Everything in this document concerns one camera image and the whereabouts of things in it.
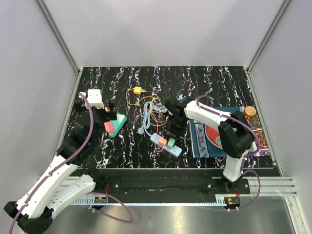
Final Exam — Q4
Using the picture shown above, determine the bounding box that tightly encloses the light blue charger plug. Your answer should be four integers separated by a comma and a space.
177, 94, 185, 101

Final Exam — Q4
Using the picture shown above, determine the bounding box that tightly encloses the orange thin charging cable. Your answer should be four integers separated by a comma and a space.
125, 89, 171, 153

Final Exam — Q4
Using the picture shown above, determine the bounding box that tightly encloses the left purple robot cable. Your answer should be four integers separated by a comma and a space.
8, 92, 134, 234

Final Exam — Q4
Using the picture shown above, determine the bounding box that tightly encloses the silver metal fork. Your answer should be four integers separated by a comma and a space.
195, 120, 203, 149

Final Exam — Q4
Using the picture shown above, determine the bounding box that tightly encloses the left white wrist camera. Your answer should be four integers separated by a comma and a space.
80, 89, 104, 109

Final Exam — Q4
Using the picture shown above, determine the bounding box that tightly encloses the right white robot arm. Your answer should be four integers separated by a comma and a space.
165, 96, 258, 193

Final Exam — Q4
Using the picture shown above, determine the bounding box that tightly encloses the light blue long power strip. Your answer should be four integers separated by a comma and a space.
150, 133, 182, 158

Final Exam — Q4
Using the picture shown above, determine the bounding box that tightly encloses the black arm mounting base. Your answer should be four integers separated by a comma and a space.
99, 168, 251, 205

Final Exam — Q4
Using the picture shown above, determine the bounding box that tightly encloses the dark blue patterned placemat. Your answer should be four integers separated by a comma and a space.
189, 106, 246, 158

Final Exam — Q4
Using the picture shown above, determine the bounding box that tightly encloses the colourful patterned coaster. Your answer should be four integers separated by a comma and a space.
248, 114, 271, 156

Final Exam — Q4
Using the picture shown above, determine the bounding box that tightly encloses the pink square plug adapter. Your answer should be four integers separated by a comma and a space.
104, 121, 115, 134

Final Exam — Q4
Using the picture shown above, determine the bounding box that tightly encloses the teal triangular power strip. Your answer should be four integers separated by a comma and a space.
109, 114, 127, 137

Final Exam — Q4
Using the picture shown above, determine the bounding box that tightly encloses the copper metal cup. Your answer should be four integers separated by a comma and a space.
243, 106, 257, 120

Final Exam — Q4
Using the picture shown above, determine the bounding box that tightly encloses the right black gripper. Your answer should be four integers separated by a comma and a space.
166, 117, 188, 145

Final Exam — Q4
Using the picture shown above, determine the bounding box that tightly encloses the light blue coiled power cord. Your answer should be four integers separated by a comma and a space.
137, 101, 156, 137

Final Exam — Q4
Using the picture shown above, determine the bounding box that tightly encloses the yellow small charger plug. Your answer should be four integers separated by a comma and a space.
133, 86, 148, 96

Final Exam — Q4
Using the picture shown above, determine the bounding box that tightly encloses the red floral ceramic plate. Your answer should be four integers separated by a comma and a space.
205, 125, 222, 149

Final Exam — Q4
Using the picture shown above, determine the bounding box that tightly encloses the salmon small charger plug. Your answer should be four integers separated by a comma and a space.
158, 137, 167, 147

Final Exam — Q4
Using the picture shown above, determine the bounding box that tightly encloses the teal small charger plug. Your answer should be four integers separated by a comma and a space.
167, 138, 176, 148

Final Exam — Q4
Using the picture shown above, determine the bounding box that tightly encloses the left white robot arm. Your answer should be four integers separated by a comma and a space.
4, 97, 117, 234

